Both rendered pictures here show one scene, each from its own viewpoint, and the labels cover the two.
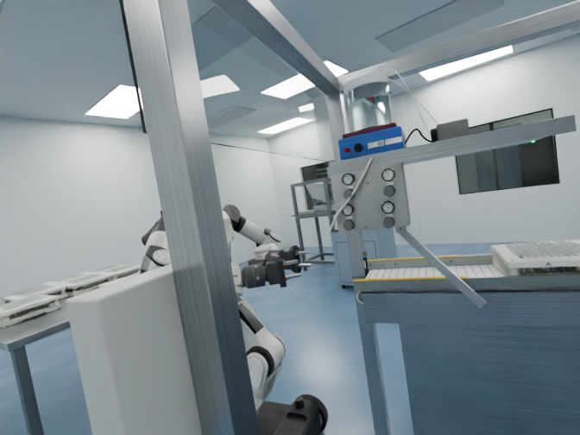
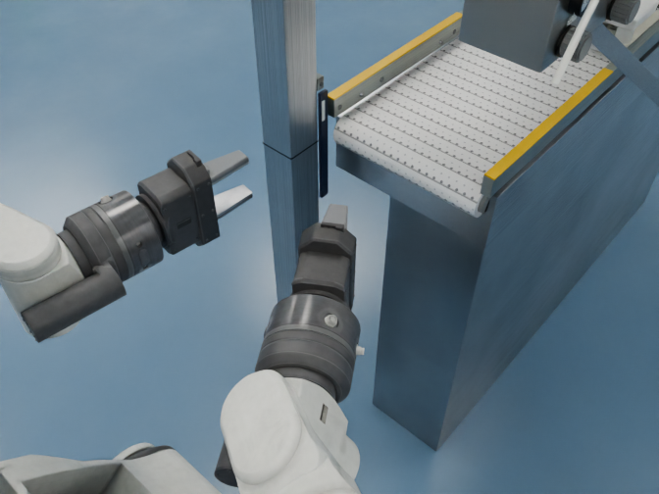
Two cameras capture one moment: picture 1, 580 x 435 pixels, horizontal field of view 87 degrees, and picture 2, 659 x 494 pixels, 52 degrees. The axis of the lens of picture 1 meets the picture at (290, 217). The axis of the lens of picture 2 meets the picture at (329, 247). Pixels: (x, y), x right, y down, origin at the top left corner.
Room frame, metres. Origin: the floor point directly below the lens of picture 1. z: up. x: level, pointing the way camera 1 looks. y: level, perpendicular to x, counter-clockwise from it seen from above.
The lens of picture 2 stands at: (1.03, 0.51, 1.52)
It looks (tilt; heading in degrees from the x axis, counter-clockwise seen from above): 46 degrees down; 287
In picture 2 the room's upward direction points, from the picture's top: straight up
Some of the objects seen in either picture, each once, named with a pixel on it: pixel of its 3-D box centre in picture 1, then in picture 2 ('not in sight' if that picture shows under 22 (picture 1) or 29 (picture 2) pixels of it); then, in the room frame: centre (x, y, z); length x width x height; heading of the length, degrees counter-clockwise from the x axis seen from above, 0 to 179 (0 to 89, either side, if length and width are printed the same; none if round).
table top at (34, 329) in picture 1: (69, 294); not in sight; (2.06, 1.57, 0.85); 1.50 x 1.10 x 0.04; 59
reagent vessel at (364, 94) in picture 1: (368, 104); not in sight; (1.07, -0.33, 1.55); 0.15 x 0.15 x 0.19
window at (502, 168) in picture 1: (501, 155); not in sight; (5.04, -3.60, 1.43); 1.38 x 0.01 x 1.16; 51
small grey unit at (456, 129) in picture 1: (449, 133); not in sight; (0.96, -0.53, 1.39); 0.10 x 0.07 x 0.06; 65
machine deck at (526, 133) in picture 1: (432, 154); not in sight; (1.04, -0.51, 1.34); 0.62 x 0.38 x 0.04; 65
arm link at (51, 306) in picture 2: (265, 262); (67, 280); (1.42, 0.15, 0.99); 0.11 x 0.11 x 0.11; 57
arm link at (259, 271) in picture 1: (268, 273); (321, 309); (1.16, 0.11, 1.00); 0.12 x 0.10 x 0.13; 97
